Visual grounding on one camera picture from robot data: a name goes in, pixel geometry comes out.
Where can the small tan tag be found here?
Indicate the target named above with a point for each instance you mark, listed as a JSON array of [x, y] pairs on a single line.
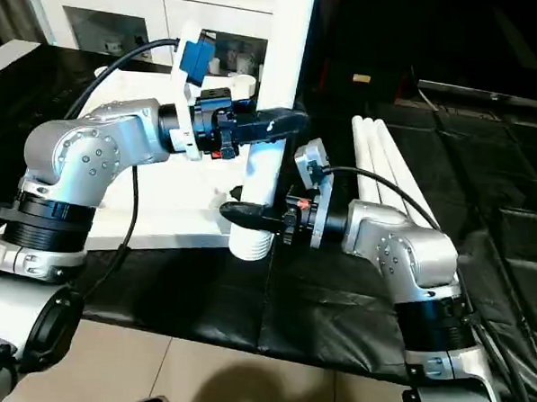
[[361, 79]]

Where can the white glass-door cabinet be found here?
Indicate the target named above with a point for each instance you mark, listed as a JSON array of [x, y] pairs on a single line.
[[126, 4]]

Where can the black work mat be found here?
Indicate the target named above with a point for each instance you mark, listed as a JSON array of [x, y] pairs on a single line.
[[209, 297]]

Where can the long black bar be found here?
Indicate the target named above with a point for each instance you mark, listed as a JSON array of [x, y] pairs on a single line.
[[490, 96]]

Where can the white plastic table leg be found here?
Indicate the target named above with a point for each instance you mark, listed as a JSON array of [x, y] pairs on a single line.
[[400, 176], [380, 162], [364, 156], [285, 58]]

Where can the white compartment tray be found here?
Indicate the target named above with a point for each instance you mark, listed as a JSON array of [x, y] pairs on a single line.
[[170, 196]]

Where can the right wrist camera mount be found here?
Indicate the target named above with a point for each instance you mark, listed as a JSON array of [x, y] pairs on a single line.
[[311, 158]]

